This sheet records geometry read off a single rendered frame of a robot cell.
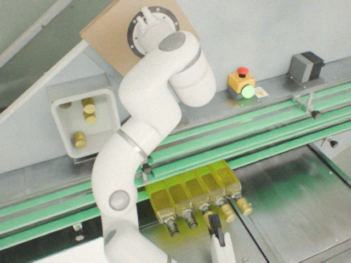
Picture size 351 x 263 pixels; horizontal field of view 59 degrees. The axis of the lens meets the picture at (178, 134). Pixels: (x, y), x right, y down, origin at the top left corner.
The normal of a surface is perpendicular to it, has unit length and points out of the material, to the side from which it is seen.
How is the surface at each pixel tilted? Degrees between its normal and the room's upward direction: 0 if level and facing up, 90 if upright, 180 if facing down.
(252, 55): 0
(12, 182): 90
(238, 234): 90
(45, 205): 90
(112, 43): 1
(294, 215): 92
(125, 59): 1
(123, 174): 52
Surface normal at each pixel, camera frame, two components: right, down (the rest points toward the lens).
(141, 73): -0.38, -0.54
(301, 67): -0.92, 0.28
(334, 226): -0.03, -0.73
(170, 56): -0.16, -0.38
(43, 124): 0.38, 0.63
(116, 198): 0.42, -0.06
